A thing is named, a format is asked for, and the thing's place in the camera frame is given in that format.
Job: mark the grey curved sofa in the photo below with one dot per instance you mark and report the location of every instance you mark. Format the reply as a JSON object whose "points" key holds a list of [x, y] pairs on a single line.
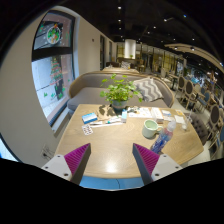
{"points": [[86, 95]]}

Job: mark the dark grey tufted chair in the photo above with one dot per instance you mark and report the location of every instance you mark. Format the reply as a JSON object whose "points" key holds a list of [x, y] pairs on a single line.
{"points": [[199, 128]]}

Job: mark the blue and white box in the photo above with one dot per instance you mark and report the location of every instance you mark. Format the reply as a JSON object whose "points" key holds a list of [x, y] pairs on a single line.
{"points": [[89, 117]]}

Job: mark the group of dining chairs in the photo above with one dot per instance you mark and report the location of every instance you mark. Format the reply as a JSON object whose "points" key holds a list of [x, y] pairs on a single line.
{"points": [[213, 115]]}

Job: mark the white printed leaflet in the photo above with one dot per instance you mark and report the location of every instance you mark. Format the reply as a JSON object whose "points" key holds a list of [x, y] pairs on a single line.
{"points": [[140, 112]]}

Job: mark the clear drinking glass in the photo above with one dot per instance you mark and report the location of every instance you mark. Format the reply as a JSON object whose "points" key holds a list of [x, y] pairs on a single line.
{"points": [[186, 122]]}

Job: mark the green potted plant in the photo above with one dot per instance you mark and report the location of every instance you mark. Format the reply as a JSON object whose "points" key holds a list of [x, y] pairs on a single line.
{"points": [[118, 90]]}

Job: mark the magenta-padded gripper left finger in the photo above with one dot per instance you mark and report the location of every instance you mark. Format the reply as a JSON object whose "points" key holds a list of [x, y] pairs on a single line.
{"points": [[77, 159]]}

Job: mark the white paper napkin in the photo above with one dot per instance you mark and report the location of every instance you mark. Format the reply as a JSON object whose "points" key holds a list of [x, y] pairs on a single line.
{"points": [[179, 119]]}

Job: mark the small light blue carton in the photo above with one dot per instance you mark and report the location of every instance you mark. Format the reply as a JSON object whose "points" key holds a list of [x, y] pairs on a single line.
{"points": [[124, 116]]}

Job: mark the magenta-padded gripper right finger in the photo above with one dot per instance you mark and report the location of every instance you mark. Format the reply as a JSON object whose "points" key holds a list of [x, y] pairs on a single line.
{"points": [[146, 159]]}

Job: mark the grey chevron cushion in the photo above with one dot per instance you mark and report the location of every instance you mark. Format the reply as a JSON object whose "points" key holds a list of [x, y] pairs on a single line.
{"points": [[148, 89]]}

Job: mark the pill blister pack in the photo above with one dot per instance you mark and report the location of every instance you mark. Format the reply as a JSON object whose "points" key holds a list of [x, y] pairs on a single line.
{"points": [[87, 129]]}

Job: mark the decorated dark-framed window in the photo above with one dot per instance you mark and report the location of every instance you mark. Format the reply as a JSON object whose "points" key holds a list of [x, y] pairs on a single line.
{"points": [[51, 76]]}

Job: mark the group of ceiling lights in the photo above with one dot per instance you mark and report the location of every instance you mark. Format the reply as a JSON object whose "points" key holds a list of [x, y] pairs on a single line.
{"points": [[119, 20]]}

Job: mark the clear blue-labelled water bottle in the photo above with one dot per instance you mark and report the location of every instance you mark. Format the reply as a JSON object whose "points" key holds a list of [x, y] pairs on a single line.
{"points": [[163, 137]]}

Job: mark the pale green mug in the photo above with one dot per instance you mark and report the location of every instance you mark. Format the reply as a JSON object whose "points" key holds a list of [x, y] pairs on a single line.
{"points": [[149, 128]]}

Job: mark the small yellow card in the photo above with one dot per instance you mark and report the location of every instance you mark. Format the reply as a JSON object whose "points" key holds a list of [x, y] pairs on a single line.
{"points": [[179, 113]]}

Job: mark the white round column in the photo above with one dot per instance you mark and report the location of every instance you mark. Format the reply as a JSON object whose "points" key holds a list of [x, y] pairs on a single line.
{"points": [[130, 49]]}

